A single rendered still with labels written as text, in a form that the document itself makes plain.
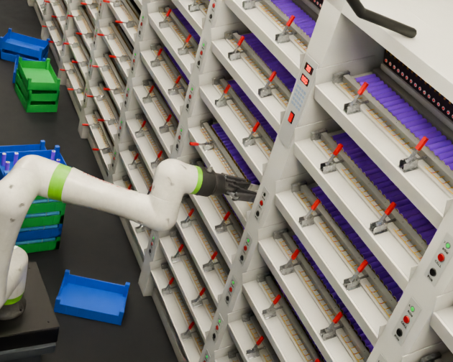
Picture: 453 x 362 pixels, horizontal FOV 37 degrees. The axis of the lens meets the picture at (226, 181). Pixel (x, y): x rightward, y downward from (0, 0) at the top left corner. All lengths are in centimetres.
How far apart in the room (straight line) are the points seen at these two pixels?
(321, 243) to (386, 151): 39
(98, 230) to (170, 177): 155
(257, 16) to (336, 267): 90
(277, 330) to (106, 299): 121
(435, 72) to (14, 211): 123
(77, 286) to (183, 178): 129
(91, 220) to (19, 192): 160
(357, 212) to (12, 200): 98
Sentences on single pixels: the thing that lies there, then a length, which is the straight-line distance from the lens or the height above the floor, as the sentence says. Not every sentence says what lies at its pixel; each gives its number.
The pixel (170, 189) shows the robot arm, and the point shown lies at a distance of 209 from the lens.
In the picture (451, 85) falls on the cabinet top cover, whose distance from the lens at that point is 154.
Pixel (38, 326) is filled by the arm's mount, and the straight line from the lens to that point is 256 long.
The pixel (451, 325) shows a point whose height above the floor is 132.
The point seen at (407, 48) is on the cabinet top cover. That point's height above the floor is 175.
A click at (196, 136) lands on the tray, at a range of 268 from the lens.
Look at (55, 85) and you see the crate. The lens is 446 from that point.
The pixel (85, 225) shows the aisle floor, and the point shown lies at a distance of 361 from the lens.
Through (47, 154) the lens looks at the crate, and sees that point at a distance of 332.
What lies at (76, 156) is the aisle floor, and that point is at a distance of 414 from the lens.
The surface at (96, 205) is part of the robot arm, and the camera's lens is 216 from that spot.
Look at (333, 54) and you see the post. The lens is 193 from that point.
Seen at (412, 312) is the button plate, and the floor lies 127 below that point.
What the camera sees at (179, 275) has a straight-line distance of 287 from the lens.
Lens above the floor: 222
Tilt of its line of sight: 31 degrees down
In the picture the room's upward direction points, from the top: 17 degrees clockwise
